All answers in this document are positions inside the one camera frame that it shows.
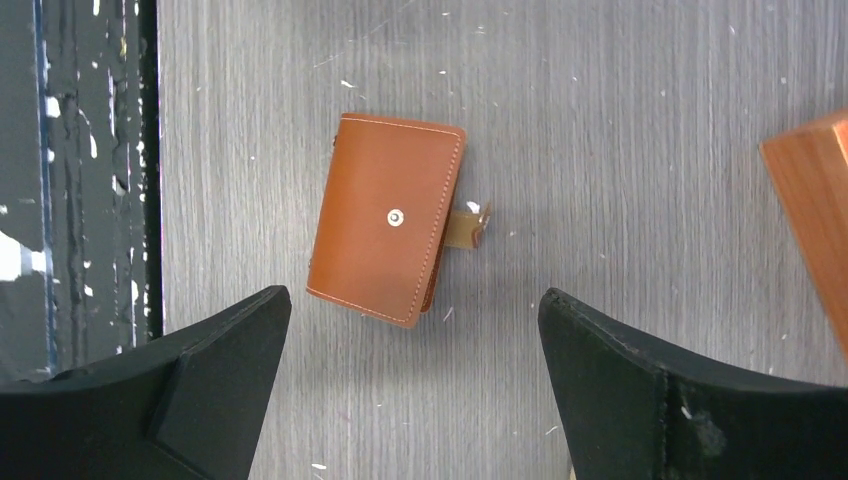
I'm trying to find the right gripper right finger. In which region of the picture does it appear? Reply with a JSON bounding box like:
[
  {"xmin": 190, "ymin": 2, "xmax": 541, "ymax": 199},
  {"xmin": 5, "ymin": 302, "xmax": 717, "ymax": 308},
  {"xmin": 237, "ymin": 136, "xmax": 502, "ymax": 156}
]
[{"xmin": 538, "ymin": 288, "xmax": 847, "ymax": 479}]

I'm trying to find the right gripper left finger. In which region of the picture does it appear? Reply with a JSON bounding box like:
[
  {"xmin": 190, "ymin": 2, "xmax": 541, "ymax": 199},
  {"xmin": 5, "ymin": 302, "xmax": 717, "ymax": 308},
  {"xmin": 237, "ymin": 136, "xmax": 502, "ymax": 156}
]
[{"xmin": 1, "ymin": 285, "xmax": 292, "ymax": 479}]

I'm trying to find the brown leather card holder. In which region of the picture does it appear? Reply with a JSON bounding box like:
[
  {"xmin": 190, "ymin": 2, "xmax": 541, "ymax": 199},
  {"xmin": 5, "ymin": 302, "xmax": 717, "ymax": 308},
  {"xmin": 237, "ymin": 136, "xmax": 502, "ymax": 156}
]
[{"xmin": 306, "ymin": 113, "xmax": 490, "ymax": 328}]

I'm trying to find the orange wooden divider tray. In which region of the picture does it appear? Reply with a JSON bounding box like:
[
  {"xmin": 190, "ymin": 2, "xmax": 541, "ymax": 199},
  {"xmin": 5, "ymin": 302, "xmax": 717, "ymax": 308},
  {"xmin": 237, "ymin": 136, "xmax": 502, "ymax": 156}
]
[{"xmin": 759, "ymin": 108, "xmax": 847, "ymax": 351}]

